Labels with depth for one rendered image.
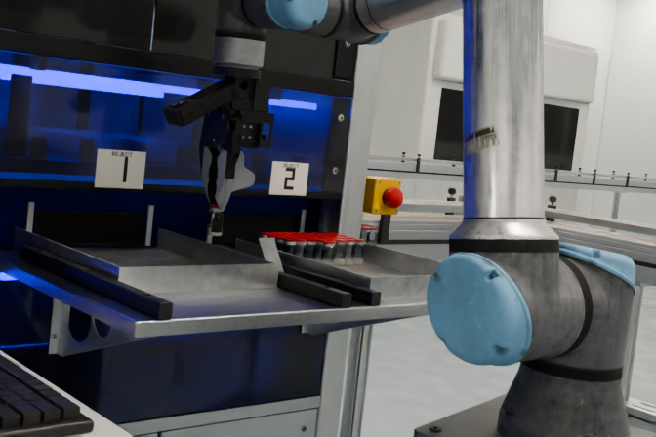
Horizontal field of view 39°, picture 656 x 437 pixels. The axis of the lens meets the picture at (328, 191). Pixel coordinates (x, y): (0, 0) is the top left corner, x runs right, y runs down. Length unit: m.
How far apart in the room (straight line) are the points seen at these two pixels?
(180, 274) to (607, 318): 0.56
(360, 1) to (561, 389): 0.61
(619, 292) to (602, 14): 9.70
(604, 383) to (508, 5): 0.43
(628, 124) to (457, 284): 9.74
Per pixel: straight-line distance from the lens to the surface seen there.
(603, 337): 1.09
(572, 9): 10.28
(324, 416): 1.88
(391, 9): 1.32
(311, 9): 1.30
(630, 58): 10.77
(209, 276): 1.31
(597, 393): 1.10
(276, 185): 1.68
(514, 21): 1.00
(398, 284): 1.39
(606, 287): 1.08
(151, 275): 1.26
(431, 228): 2.14
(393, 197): 1.83
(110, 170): 1.50
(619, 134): 10.73
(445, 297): 0.99
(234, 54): 1.38
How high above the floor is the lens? 1.13
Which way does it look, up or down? 4 degrees down
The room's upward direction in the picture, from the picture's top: 6 degrees clockwise
